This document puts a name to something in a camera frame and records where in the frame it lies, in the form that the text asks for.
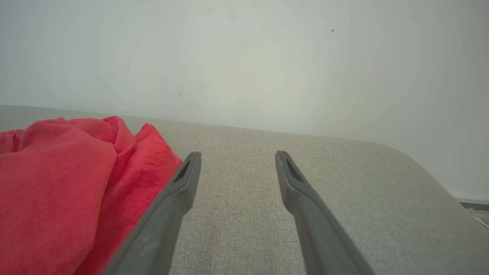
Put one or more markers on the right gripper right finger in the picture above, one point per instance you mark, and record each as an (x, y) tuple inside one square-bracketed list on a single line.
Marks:
[(317, 229)]

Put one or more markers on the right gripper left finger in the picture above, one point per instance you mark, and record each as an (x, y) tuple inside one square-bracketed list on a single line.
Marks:
[(164, 229)]

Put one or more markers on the red Bulls shorts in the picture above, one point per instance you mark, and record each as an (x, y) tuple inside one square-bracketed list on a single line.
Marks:
[(49, 191)]

